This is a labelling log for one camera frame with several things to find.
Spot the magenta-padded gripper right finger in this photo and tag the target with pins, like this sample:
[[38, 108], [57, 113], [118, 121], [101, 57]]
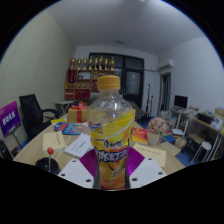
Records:
[[146, 171]]

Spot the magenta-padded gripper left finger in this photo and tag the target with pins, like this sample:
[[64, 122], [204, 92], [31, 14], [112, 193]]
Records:
[[76, 173]]

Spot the orange drink bottle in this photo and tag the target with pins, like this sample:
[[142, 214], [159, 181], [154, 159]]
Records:
[[111, 133]]

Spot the large tan envelope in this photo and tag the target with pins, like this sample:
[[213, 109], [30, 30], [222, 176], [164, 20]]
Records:
[[151, 154]]

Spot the white printed booklet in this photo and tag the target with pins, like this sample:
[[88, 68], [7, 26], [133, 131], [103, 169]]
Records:
[[78, 146]]

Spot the black mug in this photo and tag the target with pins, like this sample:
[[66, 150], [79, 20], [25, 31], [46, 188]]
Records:
[[43, 165]]

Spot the red-tipped stirrer stick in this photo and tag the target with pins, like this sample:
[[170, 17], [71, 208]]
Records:
[[50, 151]]

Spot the orange book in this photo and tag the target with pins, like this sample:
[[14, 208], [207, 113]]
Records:
[[140, 136]]

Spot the pale yellow envelope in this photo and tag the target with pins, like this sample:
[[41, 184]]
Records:
[[54, 141]]

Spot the colourful blue red booklet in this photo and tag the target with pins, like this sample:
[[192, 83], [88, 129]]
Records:
[[66, 127]]

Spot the pink flower potted plant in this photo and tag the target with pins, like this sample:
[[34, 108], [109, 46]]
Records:
[[156, 126]]

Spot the stack of books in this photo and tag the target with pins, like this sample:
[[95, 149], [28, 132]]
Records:
[[166, 118]]

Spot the yellow gift box red ribbon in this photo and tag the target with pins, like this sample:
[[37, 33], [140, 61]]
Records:
[[77, 114]]

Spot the grey chair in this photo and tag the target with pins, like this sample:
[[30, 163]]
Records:
[[138, 111]]

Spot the white round stool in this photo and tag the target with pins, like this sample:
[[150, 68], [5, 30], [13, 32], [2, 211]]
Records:
[[205, 145]]

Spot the small round white table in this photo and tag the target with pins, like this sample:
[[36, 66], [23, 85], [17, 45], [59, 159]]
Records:
[[64, 104]]

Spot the black microphone stand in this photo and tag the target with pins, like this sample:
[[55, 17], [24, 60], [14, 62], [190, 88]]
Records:
[[148, 100]]

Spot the cluttered side desk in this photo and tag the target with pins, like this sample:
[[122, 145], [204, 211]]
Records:
[[200, 121]]

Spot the black office chair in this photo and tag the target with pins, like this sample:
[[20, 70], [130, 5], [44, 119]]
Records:
[[31, 113]]

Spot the black bag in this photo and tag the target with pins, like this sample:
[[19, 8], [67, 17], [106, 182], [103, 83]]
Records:
[[5, 150]]

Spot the black computer monitor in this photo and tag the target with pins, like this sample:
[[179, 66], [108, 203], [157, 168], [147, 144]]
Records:
[[181, 101]]

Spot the purple sign board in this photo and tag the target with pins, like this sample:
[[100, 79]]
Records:
[[10, 118]]

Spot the wooden shelf unit with trophies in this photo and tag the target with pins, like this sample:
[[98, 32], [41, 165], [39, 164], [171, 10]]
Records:
[[86, 83]]

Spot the white air conditioner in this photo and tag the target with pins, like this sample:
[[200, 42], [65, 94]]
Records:
[[166, 64]]

